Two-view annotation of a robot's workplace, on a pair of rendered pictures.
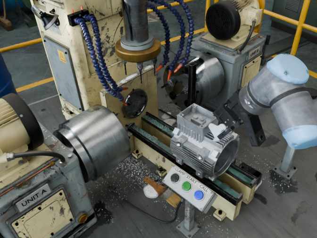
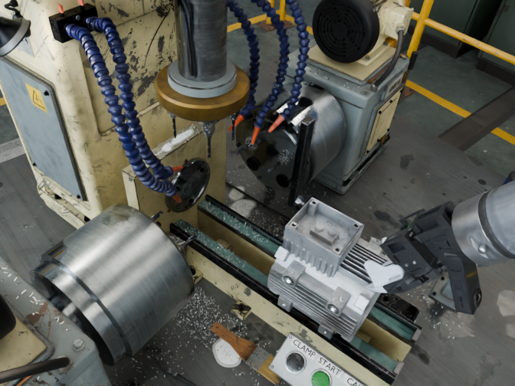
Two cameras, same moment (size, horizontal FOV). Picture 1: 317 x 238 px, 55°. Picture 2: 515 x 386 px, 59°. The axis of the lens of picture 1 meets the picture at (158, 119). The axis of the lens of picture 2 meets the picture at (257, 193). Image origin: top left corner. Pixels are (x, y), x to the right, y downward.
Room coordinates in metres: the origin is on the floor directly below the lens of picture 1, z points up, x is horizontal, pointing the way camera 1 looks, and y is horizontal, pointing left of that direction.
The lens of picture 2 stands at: (0.34, 0.12, 1.80)
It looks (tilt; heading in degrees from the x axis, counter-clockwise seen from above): 45 degrees down; 347
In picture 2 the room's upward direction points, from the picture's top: 5 degrees clockwise
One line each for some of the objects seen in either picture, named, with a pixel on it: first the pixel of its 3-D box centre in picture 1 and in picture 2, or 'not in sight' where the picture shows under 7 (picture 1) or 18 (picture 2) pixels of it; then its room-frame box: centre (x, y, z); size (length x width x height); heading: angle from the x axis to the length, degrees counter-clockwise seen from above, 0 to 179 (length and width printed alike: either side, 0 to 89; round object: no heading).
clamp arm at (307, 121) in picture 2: (192, 90); (300, 165); (1.07, -0.15, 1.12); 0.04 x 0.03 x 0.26; 43
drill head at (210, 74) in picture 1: (196, 78); (296, 131); (1.30, -0.20, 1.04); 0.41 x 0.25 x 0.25; 133
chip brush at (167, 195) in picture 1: (162, 191); (247, 350); (0.80, 0.00, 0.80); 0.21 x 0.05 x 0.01; 44
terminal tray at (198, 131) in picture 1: (197, 122); (322, 237); (0.88, -0.15, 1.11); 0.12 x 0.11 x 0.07; 44
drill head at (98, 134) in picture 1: (81, 149); (94, 299); (0.83, 0.30, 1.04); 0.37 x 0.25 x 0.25; 133
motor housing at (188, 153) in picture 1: (204, 145); (330, 274); (0.85, -0.17, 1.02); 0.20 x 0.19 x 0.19; 44
